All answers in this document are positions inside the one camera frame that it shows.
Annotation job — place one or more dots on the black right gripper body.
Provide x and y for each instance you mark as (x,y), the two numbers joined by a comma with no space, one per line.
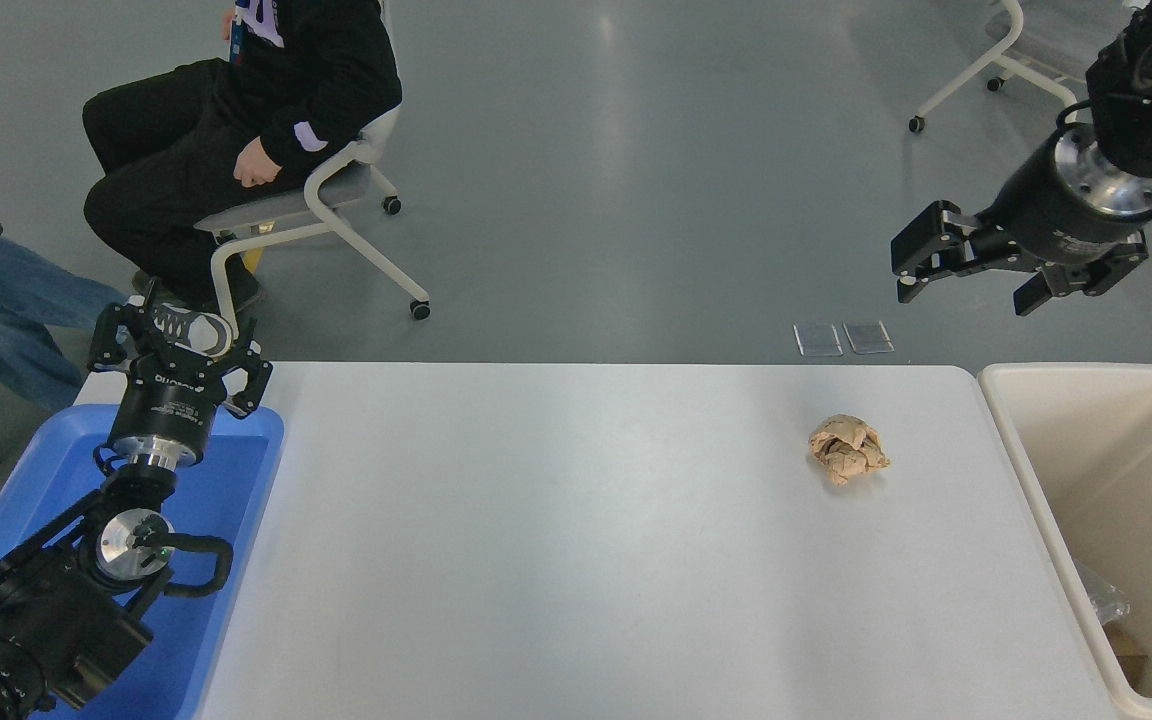
(1046,220)

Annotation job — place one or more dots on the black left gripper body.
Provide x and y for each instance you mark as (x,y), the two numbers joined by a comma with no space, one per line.
(168,410)

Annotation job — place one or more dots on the silver foil plate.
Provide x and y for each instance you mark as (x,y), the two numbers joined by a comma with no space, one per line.
(1104,598)

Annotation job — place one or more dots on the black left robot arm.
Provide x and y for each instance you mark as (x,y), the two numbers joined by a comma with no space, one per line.
(56,610)

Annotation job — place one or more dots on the clear floor plate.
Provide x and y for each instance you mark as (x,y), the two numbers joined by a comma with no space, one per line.
(817,340)
(868,338)

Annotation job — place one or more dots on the person's left hand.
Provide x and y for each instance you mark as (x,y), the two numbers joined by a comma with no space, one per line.
(256,168)

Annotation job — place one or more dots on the person's foot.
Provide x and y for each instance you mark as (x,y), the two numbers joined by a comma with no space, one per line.
(201,330)

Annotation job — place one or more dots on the blue plastic tray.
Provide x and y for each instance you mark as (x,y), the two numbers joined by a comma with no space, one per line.
(226,480)

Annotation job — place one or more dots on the white grey wheeled chair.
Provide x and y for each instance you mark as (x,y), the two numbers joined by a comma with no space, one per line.
(336,200)
(976,72)

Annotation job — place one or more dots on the large pale bin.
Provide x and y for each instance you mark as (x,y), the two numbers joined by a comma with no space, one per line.
(1116,470)

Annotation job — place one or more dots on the crumpled tan paper ball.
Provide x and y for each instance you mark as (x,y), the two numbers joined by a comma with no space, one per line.
(846,450)

